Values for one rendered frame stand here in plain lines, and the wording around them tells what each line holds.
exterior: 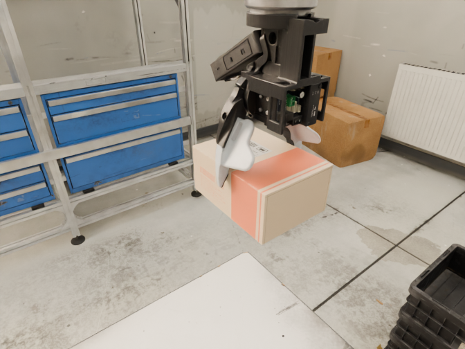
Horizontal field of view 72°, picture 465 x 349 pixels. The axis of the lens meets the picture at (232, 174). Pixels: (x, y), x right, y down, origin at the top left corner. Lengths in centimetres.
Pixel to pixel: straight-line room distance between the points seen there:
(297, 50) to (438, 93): 260
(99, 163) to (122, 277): 64
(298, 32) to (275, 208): 19
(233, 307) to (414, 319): 58
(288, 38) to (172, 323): 61
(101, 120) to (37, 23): 95
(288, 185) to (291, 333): 43
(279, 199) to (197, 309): 45
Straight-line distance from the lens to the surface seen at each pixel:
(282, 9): 34
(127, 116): 191
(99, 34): 268
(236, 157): 38
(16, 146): 184
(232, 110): 37
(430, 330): 114
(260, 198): 37
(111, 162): 197
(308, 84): 36
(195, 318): 76
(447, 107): 290
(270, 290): 81
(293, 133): 46
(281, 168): 41
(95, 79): 179
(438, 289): 126
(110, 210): 209
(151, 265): 187
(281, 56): 35
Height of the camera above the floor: 132
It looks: 31 degrees down
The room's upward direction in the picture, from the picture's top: straight up
